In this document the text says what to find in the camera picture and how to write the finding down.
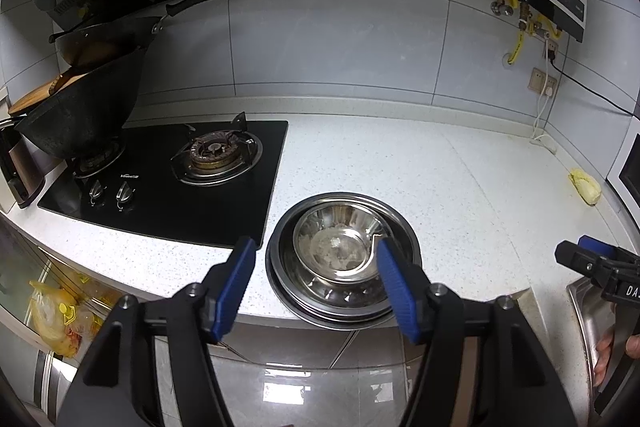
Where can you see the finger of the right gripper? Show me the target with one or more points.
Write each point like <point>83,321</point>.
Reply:
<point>581,261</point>
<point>597,247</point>

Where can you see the stove knob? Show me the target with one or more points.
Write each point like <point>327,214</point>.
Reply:
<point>97,194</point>
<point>125,196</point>

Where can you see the right stove knob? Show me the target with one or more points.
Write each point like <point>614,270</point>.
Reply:
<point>125,196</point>

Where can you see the large steel bowl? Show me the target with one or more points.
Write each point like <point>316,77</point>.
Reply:
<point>310,271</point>

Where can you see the white microwave oven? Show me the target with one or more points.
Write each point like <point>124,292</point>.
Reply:
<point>624,176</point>

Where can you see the black glass gas stove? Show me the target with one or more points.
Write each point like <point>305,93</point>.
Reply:
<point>166,208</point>

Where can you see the left stove knob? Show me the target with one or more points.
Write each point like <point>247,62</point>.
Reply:
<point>97,194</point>

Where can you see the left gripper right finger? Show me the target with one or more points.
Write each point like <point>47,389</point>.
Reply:
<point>405,284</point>

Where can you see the medium steel bowl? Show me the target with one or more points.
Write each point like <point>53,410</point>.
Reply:
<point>337,241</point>

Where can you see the beige wall socket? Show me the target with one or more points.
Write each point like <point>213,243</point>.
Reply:
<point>542,83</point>

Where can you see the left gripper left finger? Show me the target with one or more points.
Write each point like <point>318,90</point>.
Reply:
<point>225,286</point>

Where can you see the wooden cutting board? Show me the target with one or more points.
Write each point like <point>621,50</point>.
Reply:
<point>43,92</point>

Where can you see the right gas burner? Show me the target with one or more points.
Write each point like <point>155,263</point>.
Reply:
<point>217,157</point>

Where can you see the yellow plastic bag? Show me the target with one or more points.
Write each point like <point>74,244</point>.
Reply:
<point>60,320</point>

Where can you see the black wok with handle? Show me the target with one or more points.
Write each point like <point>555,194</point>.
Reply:
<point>93,109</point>

